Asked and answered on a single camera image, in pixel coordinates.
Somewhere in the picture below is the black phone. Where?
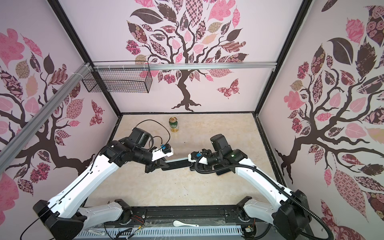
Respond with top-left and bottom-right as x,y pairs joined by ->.
162,159 -> 192,171

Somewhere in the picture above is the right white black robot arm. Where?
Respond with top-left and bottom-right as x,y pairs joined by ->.
188,134 -> 312,240

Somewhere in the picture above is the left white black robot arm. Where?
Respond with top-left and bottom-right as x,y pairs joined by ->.
33,128 -> 174,240

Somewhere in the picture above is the green gold drink can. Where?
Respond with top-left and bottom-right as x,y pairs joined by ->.
169,117 -> 179,133

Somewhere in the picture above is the white plastic spoon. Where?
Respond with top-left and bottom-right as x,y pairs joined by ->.
173,220 -> 199,228

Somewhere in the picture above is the silver aluminium bar back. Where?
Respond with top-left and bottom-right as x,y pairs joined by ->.
93,62 -> 277,71

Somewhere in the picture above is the silver aluminium bar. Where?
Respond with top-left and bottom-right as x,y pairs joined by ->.
93,62 -> 277,71
1,63 -> 92,173

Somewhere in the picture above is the silver aluminium bar left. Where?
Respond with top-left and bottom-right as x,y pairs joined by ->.
1,63 -> 92,173

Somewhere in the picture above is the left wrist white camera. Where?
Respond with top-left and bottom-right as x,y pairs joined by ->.
152,144 -> 174,162

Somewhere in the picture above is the left black thin cable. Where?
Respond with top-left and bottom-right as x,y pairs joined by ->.
131,119 -> 172,151

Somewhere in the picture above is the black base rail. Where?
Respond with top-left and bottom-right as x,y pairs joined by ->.
107,205 -> 262,225

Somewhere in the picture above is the white slotted cable duct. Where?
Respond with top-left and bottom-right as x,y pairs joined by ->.
75,226 -> 242,240

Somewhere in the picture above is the black wire basket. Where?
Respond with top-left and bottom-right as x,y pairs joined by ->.
82,60 -> 153,94

